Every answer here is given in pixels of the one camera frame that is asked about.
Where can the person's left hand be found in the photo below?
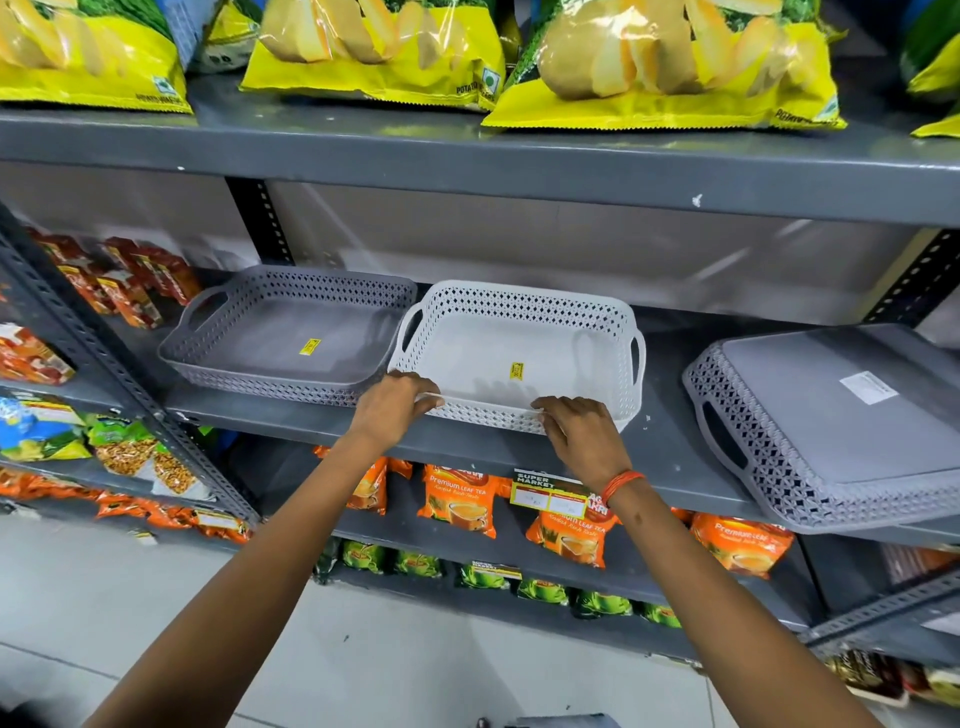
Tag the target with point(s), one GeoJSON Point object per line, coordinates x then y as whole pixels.
{"type": "Point", "coordinates": [386, 412]}

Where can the person's right hand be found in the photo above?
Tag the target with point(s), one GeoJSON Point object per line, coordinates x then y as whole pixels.
{"type": "Point", "coordinates": [589, 446]}

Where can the person's right thumb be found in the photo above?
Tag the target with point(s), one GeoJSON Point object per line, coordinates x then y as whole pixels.
{"type": "Point", "coordinates": [553, 431]}

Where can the person's left thumb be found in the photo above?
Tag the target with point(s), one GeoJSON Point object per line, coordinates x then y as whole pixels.
{"type": "Point", "coordinates": [429, 406]}

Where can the white perforated plastic basket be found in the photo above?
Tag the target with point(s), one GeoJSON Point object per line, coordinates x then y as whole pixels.
{"type": "Point", "coordinates": [480, 345]}

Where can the person's left forearm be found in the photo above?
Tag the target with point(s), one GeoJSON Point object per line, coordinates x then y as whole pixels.
{"type": "Point", "coordinates": [247, 592]}

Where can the person's right forearm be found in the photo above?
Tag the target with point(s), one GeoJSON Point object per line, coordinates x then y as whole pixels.
{"type": "Point", "coordinates": [720, 600]}

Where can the yellow shelf price label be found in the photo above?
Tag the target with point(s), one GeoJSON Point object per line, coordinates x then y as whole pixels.
{"type": "Point", "coordinates": [547, 495]}

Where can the orange thread wristband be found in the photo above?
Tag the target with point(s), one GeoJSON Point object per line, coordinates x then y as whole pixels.
{"type": "Point", "coordinates": [621, 484]}

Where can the orange tea packet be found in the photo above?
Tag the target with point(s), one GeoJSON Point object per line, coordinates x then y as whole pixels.
{"type": "Point", "coordinates": [461, 499]}
{"type": "Point", "coordinates": [742, 544]}
{"type": "Point", "coordinates": [371, 487]}
{"type": "Point", "coordinates": [574, 540]}

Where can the grey perforated plastic basket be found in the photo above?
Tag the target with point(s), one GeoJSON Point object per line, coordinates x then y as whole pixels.
{"type": "Point", "coordinates": [292, 330]}

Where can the row of green tea packets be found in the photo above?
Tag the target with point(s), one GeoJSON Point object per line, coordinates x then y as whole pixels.
{"type": "Point", "coordinates": [487, 576]}

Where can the clear fried snack packet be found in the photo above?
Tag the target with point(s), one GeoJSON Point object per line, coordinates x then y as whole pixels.
{"type": "Point", "coordinates": [176, 472]}

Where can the grey metal shelf rack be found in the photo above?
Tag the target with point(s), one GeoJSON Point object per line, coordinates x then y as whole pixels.
{"type": "Point", "coordinates": [525, 161]}

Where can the overturned grey perforated basket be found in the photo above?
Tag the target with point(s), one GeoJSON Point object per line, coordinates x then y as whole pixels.
{"type": "Point", "coordinates": [840, 435]}

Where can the row of orange snack packets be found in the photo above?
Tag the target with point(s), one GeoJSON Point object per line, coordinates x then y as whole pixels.
{"type": "Point", "coordinates": [150, 514]}

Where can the green peanut snack packet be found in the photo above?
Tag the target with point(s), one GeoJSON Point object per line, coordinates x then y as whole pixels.
{"type": "Point", "coordinates": [120, 446]}

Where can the grey slotted side rack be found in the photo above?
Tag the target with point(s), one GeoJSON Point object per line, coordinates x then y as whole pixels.
{"type": "Point", "coordinates": [112, 375]}

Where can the white rectangular label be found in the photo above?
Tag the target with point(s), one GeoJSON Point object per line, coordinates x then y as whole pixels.
{"type": "Point", "coordinates": [868, 388]}

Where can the row of red packets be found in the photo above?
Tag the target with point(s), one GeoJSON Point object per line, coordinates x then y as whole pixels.
{"type": "Point", "coordinates": [124, 285]}

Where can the yellow potato chips bag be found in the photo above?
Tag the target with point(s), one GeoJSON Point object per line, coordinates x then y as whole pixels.
{"type": "Point", "coordinates": [382, 52]}
{"type": "Point", "coordinates": [667, 67]}
{"type": "Point", "coordinates": [225, 41]}
{"type": "Point", "coordinates": [937, 52]}
{"type": "Point", "coordinates": [82, 60]}

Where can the blue yellow snack packet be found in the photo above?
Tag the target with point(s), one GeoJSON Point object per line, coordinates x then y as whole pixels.
{"type": "Point", "coordinates": [37, 431]}

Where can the orange red snack packet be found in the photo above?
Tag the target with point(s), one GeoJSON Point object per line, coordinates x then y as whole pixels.
{"type": "Point", "coordinates": [30, 356]}

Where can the row of dark packets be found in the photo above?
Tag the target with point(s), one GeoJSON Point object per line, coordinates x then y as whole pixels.
{"type": "Point", "coordinates": [892, 675]}

